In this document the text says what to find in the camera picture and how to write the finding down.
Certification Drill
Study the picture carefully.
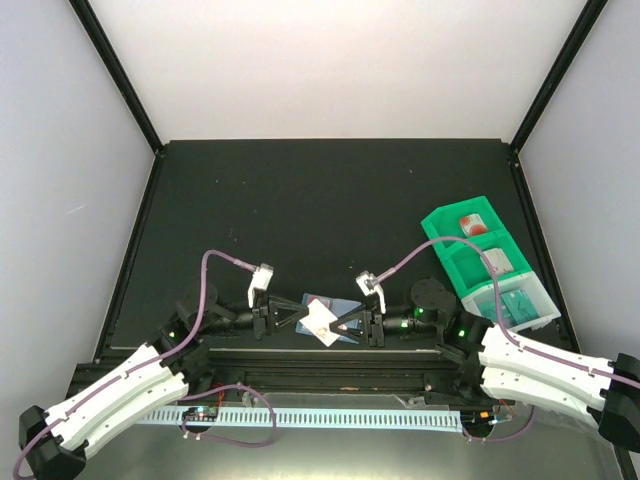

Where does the blue leather card holder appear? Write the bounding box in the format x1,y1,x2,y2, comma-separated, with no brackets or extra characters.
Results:
295,293,361,347

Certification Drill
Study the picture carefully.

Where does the white sunset chip card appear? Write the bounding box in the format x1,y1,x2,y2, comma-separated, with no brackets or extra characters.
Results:
300,301,340,347

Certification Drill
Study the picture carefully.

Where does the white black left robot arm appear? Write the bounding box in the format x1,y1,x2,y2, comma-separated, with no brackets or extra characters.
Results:
13,286,309,479

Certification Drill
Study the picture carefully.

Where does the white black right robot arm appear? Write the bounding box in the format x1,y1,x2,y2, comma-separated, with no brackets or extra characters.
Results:
329,278,639,452

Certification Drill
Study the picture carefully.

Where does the left controller circuit board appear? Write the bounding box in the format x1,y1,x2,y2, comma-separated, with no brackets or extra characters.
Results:
182,406,218,422

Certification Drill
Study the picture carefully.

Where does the controller circuit board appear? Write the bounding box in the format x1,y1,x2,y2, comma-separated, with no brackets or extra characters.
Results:
460,410,513,426
182,406,218,422

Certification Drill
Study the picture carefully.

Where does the right controller circuit board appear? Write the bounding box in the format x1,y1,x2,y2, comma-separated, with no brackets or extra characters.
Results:
460,410,513,426

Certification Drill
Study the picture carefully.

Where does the green divided storage bin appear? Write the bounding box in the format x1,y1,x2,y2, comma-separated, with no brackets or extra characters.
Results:
421,196,560,332

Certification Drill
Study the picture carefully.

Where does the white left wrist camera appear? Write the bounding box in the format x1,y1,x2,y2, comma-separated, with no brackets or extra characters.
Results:
247,263,274,308

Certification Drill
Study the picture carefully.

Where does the black aluminium front rail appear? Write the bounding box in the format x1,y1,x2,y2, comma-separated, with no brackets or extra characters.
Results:
161,349,494,409

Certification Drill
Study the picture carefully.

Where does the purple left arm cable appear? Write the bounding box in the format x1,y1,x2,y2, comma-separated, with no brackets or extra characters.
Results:
12,249,259,480

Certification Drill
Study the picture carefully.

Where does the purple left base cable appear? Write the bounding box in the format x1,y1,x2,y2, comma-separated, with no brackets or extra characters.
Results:
174,383,279,449

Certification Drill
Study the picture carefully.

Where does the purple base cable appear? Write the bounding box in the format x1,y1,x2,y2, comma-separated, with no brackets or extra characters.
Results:
460,404,540,445
174,383,279,449

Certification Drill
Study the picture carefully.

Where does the light blue slotted cable duct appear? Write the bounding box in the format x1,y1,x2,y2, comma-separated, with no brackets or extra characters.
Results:
138,406,463,433

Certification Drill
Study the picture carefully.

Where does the black left side rail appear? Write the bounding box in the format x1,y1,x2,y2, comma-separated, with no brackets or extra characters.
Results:
91,146,166,364

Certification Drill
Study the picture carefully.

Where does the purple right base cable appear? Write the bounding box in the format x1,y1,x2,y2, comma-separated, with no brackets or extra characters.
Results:
460,404,540,445

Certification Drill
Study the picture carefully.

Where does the black right side rail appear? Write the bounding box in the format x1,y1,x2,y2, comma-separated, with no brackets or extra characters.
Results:
507,144,640,480

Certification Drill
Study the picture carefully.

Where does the black rear left frame post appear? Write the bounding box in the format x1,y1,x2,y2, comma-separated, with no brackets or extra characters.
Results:
68,0,163,155

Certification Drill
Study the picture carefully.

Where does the black frame post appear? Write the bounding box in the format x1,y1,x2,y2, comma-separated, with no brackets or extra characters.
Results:
68,0,163,155
510,0,608,154

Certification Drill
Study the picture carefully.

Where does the black rear right frame post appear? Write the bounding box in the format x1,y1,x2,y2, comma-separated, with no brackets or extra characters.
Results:
510,0,608,154

